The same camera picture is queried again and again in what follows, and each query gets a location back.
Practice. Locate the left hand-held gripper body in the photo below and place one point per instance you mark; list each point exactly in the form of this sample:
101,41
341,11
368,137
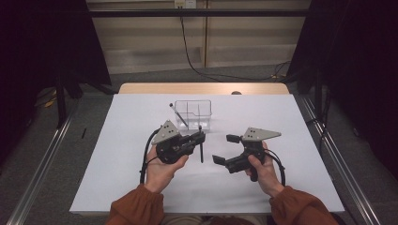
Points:
170,150

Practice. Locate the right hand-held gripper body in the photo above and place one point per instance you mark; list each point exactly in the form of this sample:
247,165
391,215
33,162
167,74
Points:
258,135

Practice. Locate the black pen with silver cap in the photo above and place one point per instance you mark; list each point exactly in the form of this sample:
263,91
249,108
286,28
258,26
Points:
201,154

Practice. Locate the clear plastic organizer box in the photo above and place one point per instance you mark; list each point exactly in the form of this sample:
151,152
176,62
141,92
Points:
195,114

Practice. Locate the person's left hand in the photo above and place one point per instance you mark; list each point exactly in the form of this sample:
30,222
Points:
159,175

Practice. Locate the person's right hand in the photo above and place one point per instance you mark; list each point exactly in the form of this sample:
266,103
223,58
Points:
266,175

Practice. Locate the white table sheet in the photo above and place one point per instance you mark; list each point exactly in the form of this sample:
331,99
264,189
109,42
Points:
203,193

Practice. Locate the person's legs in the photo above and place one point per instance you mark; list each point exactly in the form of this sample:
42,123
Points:
212,220

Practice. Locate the small black stick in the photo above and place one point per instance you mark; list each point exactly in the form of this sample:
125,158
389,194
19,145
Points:
83,133

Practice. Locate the black horizontal bar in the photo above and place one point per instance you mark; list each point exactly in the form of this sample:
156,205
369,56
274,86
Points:
200,12

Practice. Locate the black curtain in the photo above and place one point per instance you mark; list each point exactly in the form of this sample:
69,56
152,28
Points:
43,47
359,62

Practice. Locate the metal floor rail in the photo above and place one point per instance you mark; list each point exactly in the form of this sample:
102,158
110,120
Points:
40,172
359,197

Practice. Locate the black stand post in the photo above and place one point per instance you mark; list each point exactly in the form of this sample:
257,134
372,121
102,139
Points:
60,103

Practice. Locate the white wall power outlet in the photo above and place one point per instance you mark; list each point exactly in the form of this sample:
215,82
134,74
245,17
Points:
185,3

